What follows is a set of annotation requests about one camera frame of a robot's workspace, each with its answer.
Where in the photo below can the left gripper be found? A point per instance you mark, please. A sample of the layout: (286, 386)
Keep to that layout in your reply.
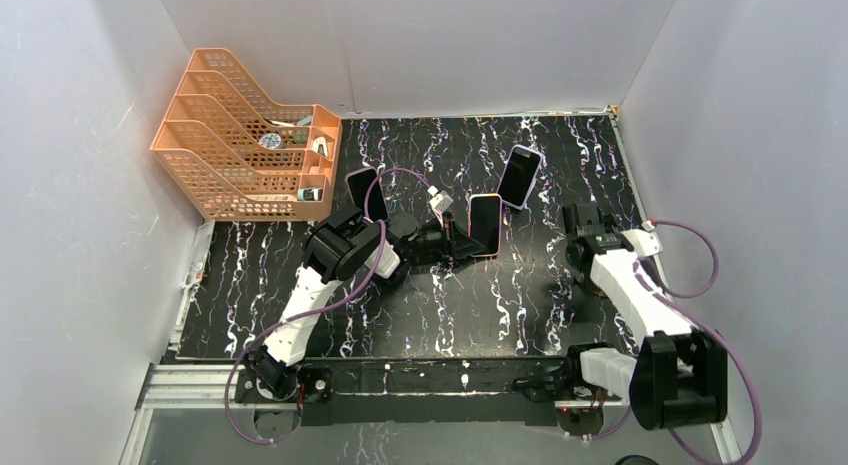
(456, 244)

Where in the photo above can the orange mesh desk organizer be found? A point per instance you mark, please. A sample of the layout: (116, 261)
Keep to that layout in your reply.
(208, 143)

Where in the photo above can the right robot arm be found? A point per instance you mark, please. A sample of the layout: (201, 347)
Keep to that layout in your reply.
(679, 376)

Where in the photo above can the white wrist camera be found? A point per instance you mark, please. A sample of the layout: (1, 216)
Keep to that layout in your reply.
(644, 239)
(439, 200)

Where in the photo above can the aluminium rail frame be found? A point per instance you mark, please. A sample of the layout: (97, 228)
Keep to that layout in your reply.
(332, 391)

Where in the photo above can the phone with lilac case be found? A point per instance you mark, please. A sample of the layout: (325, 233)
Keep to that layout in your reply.
(519, 176)

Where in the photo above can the small items in organizer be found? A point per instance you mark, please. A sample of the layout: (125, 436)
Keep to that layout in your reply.
(310, 194)

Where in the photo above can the round tape roll in organizer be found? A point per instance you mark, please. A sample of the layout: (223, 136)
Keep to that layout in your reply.
(271, 141)

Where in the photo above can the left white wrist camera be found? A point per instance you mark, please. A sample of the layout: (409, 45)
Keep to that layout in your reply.
(439, 200)

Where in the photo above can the phone with clear pink case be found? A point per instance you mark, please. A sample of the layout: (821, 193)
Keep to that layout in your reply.
(366, 195)

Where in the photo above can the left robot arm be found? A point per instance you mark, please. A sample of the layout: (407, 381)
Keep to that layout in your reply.
(341, 256)

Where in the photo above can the phone with beige case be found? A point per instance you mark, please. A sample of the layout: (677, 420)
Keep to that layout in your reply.
(485, 216)

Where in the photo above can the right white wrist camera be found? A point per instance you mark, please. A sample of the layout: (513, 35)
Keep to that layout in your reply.
(644, 239)

